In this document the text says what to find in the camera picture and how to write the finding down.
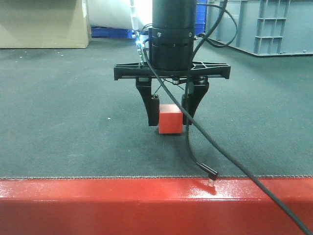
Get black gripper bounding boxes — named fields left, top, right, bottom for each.
left=113, top=26, right=231, bottom=127

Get grey plastic crate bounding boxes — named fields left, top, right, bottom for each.
left=209, top=0, right=313, bottom=56

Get red table edge rail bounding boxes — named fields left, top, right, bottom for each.
left=0, top=178, right=301, bottom=235

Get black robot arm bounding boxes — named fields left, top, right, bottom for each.
left=114, top=0, right=230, bottom=126

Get long black cable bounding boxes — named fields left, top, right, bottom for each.
left=140, top=23, right=313, bottom=235

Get cardboard box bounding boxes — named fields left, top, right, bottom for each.
left=0, top=0, right=91, bottom=48

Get green circuit board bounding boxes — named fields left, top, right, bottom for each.
left=135, top=31, right=145, bottom=65

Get dark grey table mat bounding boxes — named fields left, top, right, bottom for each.
left=0, top=39, right=313, bottom=178

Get blue plastic crates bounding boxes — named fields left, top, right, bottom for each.
left=90, top=0, right=207, bottom=39

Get black cable with USB plug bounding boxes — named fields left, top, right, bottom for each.
left=184, top=0, right=238, bottom=194

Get red magnetic block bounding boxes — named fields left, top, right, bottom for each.
left=158, top=104, right=183, bottom=134

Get white foam roll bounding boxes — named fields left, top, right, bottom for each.
left=87, top=0, right=133, bottom=29

